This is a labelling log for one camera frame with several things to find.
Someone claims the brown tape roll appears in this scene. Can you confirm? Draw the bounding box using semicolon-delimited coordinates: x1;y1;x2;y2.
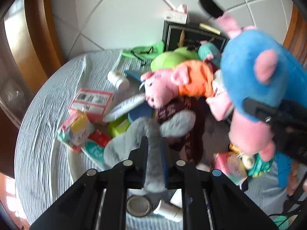
126;196;153;218

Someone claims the blue pink pig plush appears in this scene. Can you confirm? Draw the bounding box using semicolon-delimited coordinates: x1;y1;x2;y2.
206;12;306;161

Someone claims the white plastic bottle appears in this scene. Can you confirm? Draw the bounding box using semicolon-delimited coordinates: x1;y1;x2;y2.
153;200;183;222

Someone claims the pink Kotex pad pack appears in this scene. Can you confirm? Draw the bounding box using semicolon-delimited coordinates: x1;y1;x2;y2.
56;110;95;153

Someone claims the grey elephant plush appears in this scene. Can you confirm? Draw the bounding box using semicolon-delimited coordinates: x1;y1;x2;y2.
103;109;197;194

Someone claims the black rectangular block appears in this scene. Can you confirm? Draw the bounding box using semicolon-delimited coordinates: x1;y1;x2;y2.
198;0;224;19

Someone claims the blue striped bed sheet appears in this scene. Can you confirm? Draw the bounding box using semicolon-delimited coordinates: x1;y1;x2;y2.
15;50;287;229

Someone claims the maroon cloth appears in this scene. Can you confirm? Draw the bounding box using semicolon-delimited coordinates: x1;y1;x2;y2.
156;96;205;166

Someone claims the teal pig plush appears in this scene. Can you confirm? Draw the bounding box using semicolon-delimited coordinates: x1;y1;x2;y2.
198;40;221;68

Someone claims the red label carton box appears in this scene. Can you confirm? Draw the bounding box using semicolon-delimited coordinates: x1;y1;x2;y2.
68;89;114;124

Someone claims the white tube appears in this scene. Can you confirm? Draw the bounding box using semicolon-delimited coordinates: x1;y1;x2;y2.
102;93;146;123

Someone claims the yellow sticky note pad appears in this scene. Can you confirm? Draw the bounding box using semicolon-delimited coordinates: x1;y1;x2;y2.
199;23;221;35

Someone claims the orange dress pig plush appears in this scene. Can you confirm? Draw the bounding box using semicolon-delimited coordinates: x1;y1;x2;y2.
140;60;214;108

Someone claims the green frog plush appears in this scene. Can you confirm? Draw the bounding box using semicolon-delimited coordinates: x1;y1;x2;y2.
150;47;200;71

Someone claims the white pill bottle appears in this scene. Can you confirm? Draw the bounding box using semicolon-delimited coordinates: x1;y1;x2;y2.
107;70;130;91

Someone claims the black cabinet box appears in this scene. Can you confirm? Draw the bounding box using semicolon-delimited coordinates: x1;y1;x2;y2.
162;21;229;52

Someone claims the pink tissue box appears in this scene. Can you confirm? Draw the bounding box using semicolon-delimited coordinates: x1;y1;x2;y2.
164;4;189;24

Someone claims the green bag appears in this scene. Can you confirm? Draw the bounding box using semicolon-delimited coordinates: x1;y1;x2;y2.
122;41;164;61

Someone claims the wooden headboard frame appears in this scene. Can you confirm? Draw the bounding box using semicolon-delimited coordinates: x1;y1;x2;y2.
1;0;306;93

